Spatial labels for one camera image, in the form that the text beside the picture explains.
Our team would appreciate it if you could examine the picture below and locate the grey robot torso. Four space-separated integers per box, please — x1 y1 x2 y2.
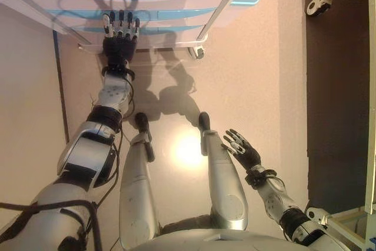
129 227 324 251

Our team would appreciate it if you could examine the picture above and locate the cart caster wheel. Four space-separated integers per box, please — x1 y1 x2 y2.
187 45 206 61

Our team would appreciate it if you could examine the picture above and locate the silver robot leg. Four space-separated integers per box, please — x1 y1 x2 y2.
199 112 249 231
119 112 161 251

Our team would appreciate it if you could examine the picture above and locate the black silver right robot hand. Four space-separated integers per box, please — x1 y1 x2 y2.
221 128 263 173

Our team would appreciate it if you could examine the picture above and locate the white blue medical cart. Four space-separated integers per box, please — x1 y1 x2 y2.
0 0 261 66

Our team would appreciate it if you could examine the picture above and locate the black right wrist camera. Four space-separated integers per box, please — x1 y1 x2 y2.
245 167 278 189

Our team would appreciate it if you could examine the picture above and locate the silver left robot leg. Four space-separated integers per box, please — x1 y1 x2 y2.
119 112 161 251

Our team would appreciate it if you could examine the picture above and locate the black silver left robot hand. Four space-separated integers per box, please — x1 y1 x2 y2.
101 9 141 68

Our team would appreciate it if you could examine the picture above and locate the silver right robot leg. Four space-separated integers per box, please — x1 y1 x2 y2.
199 112 249 231

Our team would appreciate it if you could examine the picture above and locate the blue front cart drawer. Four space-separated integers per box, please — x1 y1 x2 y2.
54 8 220 25

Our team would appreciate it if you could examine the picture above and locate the bed caster wheel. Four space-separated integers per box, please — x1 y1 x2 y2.
307 0 333 15
305 206 333 228

